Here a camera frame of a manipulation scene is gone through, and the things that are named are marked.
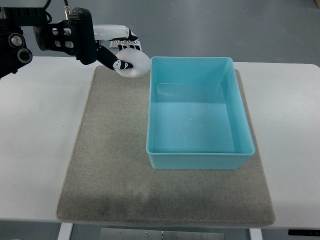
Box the black table control panel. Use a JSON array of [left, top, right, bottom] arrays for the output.
[[288, 229, 320, 237]]

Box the white table leg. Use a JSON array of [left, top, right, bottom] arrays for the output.
[[57, 223, 73, 240], [249, 228, 263, 240]]

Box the left white table leg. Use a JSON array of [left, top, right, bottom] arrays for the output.
[[57, 223, 73, 240]]

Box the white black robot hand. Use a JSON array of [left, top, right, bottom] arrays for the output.
[[93, 24, 142, 70]]

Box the metal table frame plate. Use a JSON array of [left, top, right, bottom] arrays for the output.
[[99, 228, 225, 240]]

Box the right white table leg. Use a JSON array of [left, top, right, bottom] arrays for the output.
[[249, 228, 263, 240]]

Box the blue plastic box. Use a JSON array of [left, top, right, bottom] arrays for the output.
[[146, 56, 256, 170]]

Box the white bunny toy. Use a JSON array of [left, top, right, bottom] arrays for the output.
[[116, 48, 151, 78]]

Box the grey felt mat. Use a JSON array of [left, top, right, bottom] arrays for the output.
[[56, 66, 275, 228]]

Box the upper floor socket plate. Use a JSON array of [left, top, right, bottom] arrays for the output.
[[109, 41, 118, 49]]

